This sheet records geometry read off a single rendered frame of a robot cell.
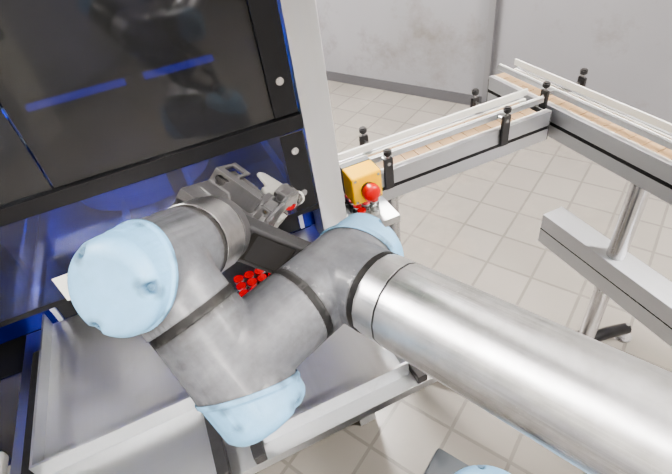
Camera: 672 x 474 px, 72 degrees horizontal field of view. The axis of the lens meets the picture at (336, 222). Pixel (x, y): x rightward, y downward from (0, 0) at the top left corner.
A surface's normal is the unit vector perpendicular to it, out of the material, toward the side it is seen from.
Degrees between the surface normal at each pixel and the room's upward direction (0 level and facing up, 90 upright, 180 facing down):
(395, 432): 0
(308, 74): 90
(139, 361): 0
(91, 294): 62
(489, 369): 46
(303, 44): 90
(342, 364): 0
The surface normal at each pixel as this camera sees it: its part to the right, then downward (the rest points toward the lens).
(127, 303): -0.21, 0.22
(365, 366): -0.13, -0.76
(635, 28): -0.59, 0.58
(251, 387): 0.35, -0.18
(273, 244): 0.22, 0.51
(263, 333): 0.32, -0.39
